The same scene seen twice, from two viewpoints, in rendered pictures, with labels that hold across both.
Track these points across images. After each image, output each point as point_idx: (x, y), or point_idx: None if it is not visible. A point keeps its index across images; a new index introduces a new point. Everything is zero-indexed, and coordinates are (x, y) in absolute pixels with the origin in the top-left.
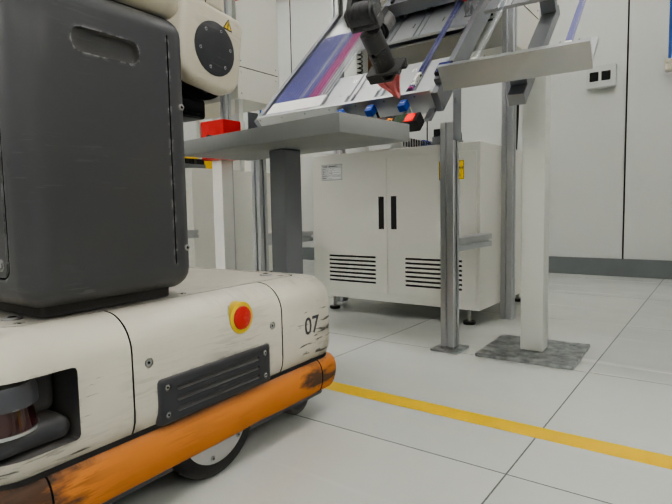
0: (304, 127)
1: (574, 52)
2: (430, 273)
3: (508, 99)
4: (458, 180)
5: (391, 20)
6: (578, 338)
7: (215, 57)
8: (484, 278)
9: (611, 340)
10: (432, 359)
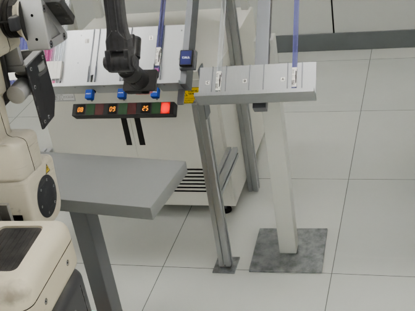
0: (117, 210)
1: (302, 94)
2: (186, 180)
3: (254, 109)
4: (213, 144)
5: (139, 45)
6: (317, 215)
7: (49, 202)
8: (234, 177)
9: (341, 211)
10: (219, 287)
